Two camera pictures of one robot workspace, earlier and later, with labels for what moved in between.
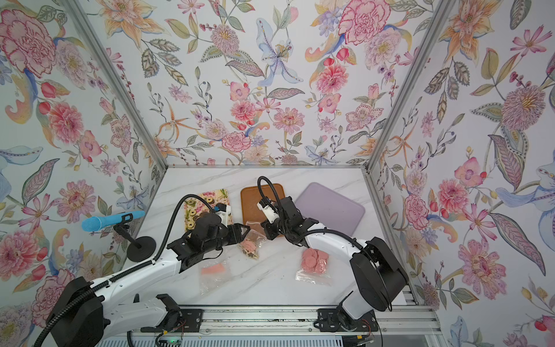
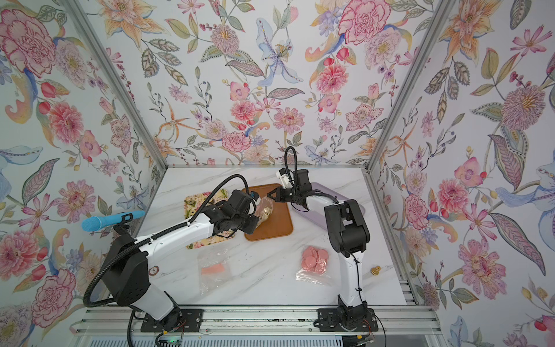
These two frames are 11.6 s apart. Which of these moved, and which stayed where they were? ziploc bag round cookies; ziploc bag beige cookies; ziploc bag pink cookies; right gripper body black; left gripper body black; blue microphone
Moved: left gripper body black; ziploc bag beige cookies; right gripper body black
Stayed: blue microphone; ziploc bag pink cookies; ziploc bag round cookies
